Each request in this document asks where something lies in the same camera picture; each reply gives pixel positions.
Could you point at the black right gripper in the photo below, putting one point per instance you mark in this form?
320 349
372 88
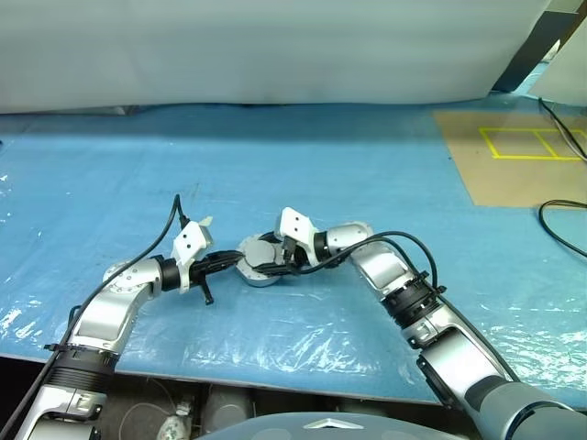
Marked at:
293 254

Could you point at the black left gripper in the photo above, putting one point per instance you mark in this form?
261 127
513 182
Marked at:
204 270

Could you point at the grey hinged motor lid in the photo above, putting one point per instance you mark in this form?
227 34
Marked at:
257 252

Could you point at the grey round motor housing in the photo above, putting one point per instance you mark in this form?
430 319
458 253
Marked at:
262 281

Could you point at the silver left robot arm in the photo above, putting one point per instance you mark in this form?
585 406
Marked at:
105 316

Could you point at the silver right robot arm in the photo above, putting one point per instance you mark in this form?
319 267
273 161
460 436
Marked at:
440 330

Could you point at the blue table mat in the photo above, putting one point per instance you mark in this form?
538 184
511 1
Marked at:
321 174

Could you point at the clear plastic sheet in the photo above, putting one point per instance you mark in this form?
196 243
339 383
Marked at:
321 348

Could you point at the grey cylinder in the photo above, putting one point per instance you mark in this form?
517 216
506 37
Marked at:
227 408

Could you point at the white green printed pouch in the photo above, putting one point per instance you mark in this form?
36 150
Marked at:
172 426

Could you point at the grey robot torso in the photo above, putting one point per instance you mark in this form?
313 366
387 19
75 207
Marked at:
275 428

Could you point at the white backdrop sheet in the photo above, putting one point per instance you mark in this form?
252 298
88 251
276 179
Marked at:
275 46

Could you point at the brown cardboard sheet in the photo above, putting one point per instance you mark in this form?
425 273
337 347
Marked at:
504 183

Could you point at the yellow tape rectangle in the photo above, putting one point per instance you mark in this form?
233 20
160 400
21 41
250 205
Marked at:
489 143

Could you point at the dark upright panel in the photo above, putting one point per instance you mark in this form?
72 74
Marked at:
527 46

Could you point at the white leaning board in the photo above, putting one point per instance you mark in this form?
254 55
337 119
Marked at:
559 78

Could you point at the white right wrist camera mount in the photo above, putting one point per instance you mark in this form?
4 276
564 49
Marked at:
295 224

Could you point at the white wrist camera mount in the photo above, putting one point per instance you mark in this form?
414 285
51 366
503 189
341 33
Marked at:
295 224
190 240

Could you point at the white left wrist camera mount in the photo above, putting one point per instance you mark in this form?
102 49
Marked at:
190 240

